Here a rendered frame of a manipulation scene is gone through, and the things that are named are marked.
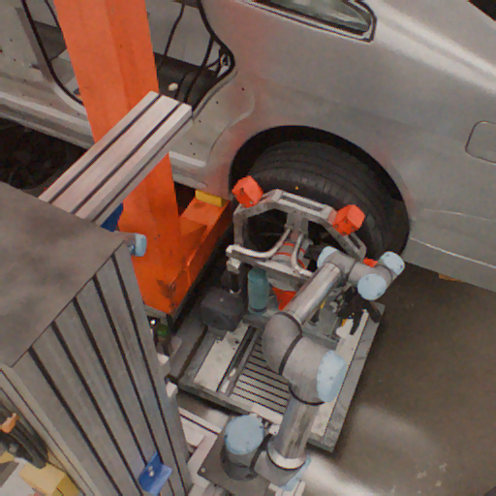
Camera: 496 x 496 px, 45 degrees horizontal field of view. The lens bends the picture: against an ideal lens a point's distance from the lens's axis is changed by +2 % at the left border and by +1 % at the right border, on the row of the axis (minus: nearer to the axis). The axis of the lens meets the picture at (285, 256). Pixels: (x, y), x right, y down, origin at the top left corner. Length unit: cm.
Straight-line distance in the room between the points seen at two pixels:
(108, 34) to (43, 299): 89
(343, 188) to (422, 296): 133
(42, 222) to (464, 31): 139
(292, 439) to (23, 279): 97
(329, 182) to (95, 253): 140
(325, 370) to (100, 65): 99
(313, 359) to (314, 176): 92
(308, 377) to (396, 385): 166
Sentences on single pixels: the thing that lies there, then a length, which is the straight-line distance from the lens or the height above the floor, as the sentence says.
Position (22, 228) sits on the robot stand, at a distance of 101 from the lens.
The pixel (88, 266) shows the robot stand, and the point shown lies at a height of 203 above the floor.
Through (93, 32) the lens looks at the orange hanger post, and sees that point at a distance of 169.
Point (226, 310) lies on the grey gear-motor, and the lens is 277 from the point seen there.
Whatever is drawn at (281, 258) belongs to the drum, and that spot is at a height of 92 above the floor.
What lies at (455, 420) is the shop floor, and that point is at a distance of 312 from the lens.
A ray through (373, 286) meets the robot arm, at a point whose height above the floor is 134.
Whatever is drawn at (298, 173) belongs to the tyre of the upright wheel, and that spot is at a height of 118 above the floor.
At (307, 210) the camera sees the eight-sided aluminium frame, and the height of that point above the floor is 112.
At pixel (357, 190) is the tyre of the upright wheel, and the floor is 113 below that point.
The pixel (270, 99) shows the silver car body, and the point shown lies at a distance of 222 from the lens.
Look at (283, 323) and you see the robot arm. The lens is 155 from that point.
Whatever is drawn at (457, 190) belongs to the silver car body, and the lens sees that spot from 222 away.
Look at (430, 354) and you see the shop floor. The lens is 324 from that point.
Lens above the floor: 276
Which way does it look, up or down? 53 degrees down
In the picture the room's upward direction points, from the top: 4 degrees clockwise
